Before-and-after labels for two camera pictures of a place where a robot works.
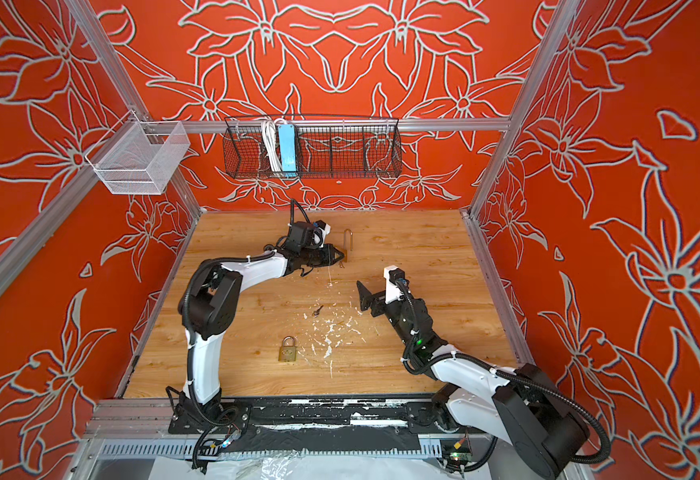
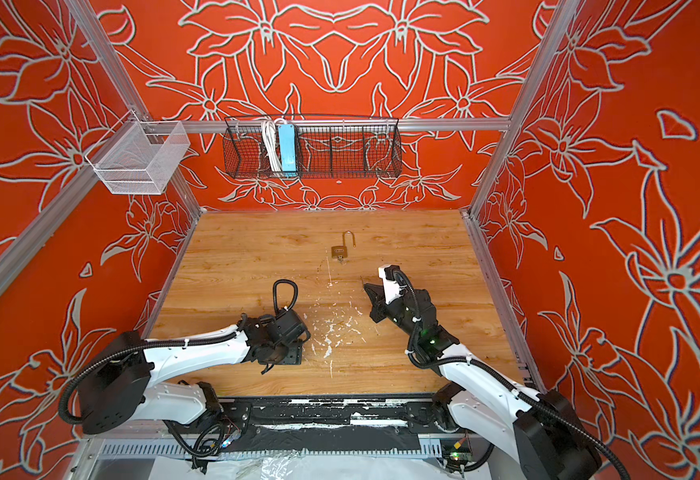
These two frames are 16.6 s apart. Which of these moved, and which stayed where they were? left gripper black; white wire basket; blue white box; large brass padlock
Moved: left gripper black
Stayed: white wire basket; large brass padlock; blue white box
